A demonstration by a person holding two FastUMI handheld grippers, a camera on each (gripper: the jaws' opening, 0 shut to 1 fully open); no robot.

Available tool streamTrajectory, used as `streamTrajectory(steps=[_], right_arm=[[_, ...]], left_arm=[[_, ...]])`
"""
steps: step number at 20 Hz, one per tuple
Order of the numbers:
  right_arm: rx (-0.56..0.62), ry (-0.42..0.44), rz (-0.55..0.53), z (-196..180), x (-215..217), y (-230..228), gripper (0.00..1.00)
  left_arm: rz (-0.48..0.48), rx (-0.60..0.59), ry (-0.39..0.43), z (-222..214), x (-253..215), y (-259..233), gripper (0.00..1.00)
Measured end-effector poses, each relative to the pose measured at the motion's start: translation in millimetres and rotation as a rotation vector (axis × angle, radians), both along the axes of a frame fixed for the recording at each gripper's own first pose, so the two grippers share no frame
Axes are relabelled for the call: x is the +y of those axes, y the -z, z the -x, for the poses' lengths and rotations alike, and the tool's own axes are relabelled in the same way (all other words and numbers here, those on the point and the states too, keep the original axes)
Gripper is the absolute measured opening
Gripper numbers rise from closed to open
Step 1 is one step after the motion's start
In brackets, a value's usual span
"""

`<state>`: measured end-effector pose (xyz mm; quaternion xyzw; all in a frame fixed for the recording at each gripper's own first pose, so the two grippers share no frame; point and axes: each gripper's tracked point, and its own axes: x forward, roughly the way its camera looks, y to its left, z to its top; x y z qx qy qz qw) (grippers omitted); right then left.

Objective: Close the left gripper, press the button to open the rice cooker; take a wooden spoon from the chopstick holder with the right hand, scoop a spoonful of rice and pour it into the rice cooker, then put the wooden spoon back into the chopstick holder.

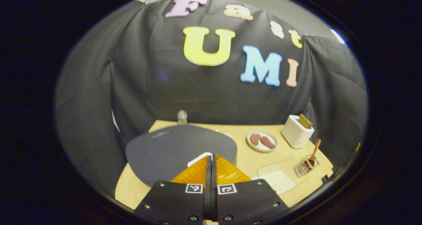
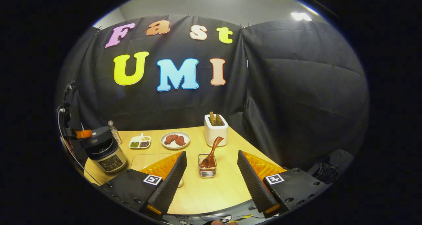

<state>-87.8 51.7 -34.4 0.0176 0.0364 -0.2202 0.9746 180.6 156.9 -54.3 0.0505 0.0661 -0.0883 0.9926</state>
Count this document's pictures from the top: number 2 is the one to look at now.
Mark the white toaster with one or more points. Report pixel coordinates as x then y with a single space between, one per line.
216 134

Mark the small clear glass bottle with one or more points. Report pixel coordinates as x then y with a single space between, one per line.
115 132

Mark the white divided bean dish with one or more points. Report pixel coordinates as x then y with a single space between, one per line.
140 141

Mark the brown wooden spoon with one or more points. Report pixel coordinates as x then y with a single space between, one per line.
212 152

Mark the ceiling light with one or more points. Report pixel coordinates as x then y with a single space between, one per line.
300 16

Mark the red meat piece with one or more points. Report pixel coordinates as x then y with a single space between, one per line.
170 139
180 141

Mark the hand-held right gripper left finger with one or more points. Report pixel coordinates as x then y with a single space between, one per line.
171 182

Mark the clear tray of rice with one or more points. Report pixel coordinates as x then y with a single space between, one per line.
145 160

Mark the brown toast slice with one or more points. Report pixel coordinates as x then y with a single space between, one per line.
213 118
220 120

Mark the dark cloth bundle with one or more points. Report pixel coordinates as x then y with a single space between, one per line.
329 167

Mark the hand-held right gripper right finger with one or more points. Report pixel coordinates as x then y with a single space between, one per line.
252 182

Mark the grey and silver rice cooker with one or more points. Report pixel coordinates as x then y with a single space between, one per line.
104 151

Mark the black backdrop cloth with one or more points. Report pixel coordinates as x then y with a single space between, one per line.
296 86

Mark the white round plate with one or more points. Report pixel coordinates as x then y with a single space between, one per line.
175 146

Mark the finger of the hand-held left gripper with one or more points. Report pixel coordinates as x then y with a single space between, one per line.
84 133

